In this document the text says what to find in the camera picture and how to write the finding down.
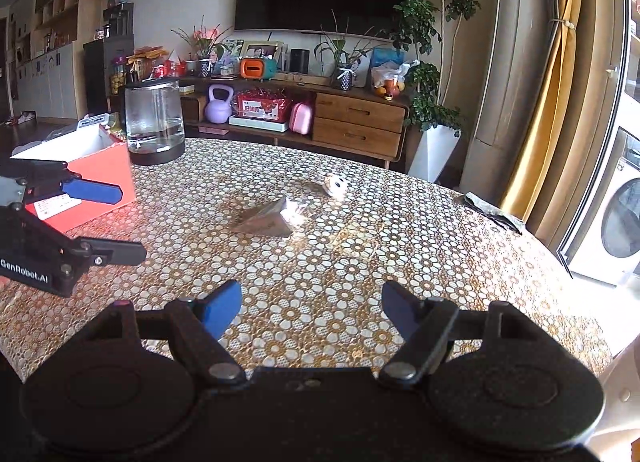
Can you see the small white trinket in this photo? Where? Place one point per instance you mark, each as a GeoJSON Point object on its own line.
{"type": "Point", "coordinates": [334, 187]}

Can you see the photo frame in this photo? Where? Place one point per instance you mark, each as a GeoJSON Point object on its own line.
{"type": "Point", "coordinates": [261, 50]}

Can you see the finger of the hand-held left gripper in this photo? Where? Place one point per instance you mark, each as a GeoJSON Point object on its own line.
{"type": "Point", "coordinates": [115, 252]}
{"type": "Point", "coordinates": [95, 192]}

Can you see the green plant in striped pot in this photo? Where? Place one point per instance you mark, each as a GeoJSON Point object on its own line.
{"type": "Point", "coordinates": [344, 74]}

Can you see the black speaker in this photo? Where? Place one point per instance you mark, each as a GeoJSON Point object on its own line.
{"type": "Point", "coordinates": [300, 60]}

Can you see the orange radio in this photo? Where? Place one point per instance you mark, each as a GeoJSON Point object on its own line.
{"type": "Point", "coordinates": [257, 67]}

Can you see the pink case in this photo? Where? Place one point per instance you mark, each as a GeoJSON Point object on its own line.
{"type": "Point", "coordinates": [301, 117]}

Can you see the jar with yellow contents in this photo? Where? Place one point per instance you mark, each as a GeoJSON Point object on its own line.
{"type": "Point", "coordinates": [118, 79]}

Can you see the red cardboard box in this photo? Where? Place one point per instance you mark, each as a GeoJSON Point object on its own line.
{"type": "Point", "coordinates": [110, 166]}

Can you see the dark cloth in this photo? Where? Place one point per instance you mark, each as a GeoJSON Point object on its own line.
{"type": "Point", "coordinates": [492, 212]}

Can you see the white planter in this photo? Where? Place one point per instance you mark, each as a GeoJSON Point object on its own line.
{"type": "Point", "coordinates": [432, 154]}

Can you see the pink flowering potted plant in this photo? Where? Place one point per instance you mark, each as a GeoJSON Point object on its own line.
{"type": "Point", "coordinates": [204, 49]}

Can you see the clear plastic wrapper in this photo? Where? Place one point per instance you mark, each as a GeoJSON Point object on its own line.
{"type": "Point", "coordinates": [356, 242]}

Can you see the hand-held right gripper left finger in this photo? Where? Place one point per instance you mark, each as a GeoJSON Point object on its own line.
{"type": "Point", "coordinates": [222, 307]}

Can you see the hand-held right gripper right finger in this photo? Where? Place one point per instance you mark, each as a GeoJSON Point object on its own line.
{"type": "Point", "coordinates": [400, 307]}

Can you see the black coffee machine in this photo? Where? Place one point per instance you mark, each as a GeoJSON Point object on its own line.
{"type": "Point", "coordinates": [119, 21]}

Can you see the tall leafy houseplant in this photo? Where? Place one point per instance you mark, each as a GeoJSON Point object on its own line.
{"type": "Point", "coordinates": [425, 41]}

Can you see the white washing machine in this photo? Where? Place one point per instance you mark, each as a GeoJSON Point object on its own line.
{"type": "Point", "coordinates": [610, 212]}

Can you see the blue picture box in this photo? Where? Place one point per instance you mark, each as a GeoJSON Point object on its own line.
{"type": "Point", "coordinates": [386, 56]}

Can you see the white flat scale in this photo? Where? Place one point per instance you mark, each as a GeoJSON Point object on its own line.
{"type": "Point", "coordinates": [257, 125]}

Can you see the yellow curtain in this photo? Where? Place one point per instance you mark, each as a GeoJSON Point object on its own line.
{"type": "Point", "coordinates": [550, 91]}

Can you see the beige standing air conditioner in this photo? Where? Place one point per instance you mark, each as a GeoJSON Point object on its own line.
{"type": "Point", "coordinates": [510, 41]}

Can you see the red gift box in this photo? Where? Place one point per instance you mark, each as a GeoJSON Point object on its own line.
{"type": "Point", "coordinates": [262, 105]}

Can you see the plastic bag of fruit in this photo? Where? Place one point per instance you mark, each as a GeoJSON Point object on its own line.
{"type": "Point", "coordinates": [392, 81]}

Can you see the glass kettle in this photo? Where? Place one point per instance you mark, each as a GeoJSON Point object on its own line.
{"type": "Point", "coordinates": [155, 121]}

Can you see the black cabinet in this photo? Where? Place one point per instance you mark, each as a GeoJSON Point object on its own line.
{"type": "Point", "coordinates": [97, 74]}

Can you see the purple kettlebell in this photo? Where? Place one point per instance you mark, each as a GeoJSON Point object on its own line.
{"type": "Point", "coordinates": [218, 109]}

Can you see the wall shelving unit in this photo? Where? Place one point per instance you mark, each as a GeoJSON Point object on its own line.
{"type": "Point", "coordinates": [50, 41]}

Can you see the wooden sideboard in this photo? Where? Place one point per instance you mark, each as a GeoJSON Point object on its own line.
{"type": "Point", "coordinates": [357, 129]}

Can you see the floral lace tablecloth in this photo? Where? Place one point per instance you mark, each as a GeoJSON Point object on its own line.
{"type": "Point", "coordinates": [325, 282]}

